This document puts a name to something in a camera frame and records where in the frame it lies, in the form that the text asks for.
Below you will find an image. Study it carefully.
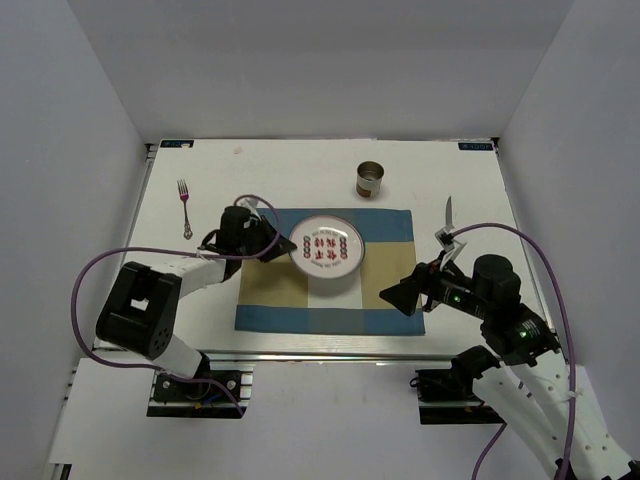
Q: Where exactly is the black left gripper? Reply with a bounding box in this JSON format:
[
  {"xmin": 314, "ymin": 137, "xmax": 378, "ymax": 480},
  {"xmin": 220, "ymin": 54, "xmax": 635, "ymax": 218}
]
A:
[{"xmin": 237, "ymin": 214, "xmax": 296, "ymax": 261}]

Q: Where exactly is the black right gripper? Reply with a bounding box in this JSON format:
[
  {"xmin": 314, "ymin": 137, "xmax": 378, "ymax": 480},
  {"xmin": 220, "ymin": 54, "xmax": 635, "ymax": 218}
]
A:
[{"xmin": 379, "ymin": 249, "xmax": 492, "ymax": 319}]

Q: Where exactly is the white plate with red characters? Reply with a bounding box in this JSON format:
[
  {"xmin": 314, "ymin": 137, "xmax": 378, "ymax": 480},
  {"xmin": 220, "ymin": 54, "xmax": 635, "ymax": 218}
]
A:
[{"xmin": 289, "ymin": 215, "xmax": 365, "ymax": 280}]

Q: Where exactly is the blue and beige placemat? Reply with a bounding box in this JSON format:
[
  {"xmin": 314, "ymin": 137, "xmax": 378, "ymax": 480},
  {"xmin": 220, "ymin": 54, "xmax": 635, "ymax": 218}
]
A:
[{"xmin": 235, "ymin": 208, "xmax": 425, "ymax": 336}]

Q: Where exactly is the knife with green handle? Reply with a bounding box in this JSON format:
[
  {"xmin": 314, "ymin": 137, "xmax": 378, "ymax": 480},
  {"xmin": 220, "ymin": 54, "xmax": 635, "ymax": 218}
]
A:
[{"xmin": 443, "ymin": 196, "xmax": 454, "ymax": 234}]

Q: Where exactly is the silver fork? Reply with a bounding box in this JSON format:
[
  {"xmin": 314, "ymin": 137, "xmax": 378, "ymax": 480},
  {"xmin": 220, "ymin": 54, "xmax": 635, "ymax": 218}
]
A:
[{"xmin": 177, "ymin": 179, "xmax": 193, "ymax": 240}]

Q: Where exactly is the metal cup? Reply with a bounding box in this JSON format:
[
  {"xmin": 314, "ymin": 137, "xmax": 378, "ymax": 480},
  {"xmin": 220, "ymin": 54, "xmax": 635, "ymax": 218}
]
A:
[{"xmin": 356, "ymin": 161, "xmax": 385, "ymax": 198}]

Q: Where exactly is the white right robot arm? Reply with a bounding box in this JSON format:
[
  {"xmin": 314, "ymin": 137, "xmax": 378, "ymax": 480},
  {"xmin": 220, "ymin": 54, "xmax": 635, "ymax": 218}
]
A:
[{"xmin": 379, "ymin": 254, "xmax": 639, "ymax": 479}]

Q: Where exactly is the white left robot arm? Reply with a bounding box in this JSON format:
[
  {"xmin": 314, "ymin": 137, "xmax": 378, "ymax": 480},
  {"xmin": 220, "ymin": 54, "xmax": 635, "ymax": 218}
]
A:
[{"xmin": 96, "ymin": 205, "xmax": 297, "ymax": 399}]

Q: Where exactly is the blue corner sticker left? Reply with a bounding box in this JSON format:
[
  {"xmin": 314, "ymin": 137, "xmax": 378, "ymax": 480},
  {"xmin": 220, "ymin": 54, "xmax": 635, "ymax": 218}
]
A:
[{"xmin": 159, "ymin": 139, "xmax": 194, "ymax": 149}]

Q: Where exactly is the blue corner sticker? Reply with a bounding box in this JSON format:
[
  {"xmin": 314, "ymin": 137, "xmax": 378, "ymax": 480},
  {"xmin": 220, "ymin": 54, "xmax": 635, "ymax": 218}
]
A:
[
  {"xmin": 458, "ymin": 142, "xmax": 493, "ymax": 151},
  {"xmin": 159, "ymin": 139, "xmax": 194, "ymax": 149}
]

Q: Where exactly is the blue corner sticker right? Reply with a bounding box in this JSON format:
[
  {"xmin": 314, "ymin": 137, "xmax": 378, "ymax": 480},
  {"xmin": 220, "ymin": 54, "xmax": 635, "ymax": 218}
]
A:
[{"xmin": 458, "ymin": 142, "xmax": 493, "ymax": 151}]

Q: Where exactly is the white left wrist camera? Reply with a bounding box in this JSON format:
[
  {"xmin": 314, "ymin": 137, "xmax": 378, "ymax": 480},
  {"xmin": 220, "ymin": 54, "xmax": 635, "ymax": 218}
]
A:
[{"xmin": 234, "ymin": 195, "xmax": 261, "ymax": 224}]

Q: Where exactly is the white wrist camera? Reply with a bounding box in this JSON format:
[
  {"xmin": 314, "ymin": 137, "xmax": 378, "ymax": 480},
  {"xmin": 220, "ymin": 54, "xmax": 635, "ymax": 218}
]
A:
[
  {"xmin": 435, "ymin": 226, "xmax": 466, "ymax": 271},
  {"xmin": 234, "ymin": 195, "xmax": 261, "ymax": 224}
]

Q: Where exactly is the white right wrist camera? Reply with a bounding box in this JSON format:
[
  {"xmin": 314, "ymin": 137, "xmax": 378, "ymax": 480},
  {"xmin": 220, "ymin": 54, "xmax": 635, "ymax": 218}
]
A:
[{"xmin": 435, "ymin": 226, "xmax": 466, "ymax": 271}]

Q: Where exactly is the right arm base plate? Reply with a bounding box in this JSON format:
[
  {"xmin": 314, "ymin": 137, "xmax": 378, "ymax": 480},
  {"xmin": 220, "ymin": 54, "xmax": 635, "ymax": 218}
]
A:
[{"xmin": 409, "ymin": 369, "xmax": 502, "ymax": 426}]

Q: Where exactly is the aluminium table edge rail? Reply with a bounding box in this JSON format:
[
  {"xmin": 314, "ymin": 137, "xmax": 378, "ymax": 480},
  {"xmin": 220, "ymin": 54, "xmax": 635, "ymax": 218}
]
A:
[{"xmin": 204, "ymin": 349, "xmax": 452, "ymax": 362}]

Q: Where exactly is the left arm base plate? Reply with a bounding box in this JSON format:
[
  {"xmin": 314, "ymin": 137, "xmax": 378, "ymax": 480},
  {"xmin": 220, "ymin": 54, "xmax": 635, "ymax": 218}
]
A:
[{"xmin": 146, "ymin": 360, "xmax": 254, "ymax": 419}]

